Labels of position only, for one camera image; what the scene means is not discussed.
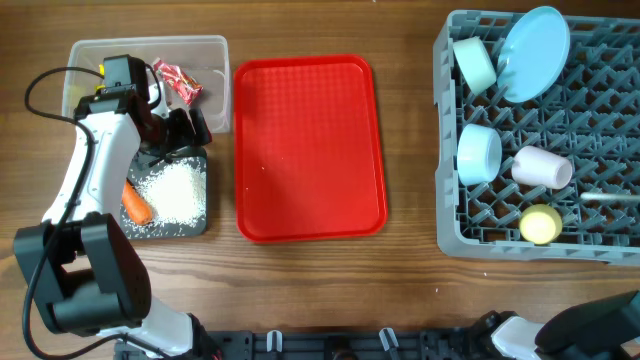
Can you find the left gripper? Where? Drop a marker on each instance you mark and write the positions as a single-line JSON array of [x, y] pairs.
[[183, 139]]

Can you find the red snack wrapper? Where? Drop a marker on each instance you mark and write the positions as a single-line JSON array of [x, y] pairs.
[[180, 82]]

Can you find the white rice pile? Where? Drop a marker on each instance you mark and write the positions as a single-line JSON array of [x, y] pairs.
[[175, 192]]

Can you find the orange carrot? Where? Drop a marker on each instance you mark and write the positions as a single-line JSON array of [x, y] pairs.
[[137, 208]]

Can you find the blue bowl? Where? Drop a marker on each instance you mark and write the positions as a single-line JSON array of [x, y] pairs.
[[479, 155]]

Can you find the green bowl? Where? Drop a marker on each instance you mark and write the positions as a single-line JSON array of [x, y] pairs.
[[475, 64]]

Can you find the pink cup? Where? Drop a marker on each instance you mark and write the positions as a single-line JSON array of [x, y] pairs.
[[537, 167]]

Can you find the light blue plate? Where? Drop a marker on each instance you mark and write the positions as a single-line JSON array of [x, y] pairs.
[[534, 53]]

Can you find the yellow cup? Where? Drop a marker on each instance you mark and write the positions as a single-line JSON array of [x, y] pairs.
[[540, 224]]

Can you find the white plastic spoon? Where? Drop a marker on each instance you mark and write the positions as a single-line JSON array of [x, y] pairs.
[[603, 197]]

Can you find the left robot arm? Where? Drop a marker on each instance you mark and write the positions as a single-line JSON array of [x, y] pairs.
[[83, 275]]

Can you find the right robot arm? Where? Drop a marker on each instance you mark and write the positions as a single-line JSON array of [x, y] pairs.
[[593, 330]]

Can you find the black waste tray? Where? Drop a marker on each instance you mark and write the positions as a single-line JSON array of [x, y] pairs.
[[170, 232]]

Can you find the clear plastic waste bin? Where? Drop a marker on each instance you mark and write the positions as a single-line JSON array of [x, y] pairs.
[[203, 57]]

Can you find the grey dishwasher rack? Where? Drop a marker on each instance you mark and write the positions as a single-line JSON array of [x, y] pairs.
[[590, 116]]

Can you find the red serving tray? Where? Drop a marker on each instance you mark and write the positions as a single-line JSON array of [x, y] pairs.
[[308, 155]]

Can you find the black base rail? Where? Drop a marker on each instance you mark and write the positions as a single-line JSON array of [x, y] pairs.
[[453, 343]]

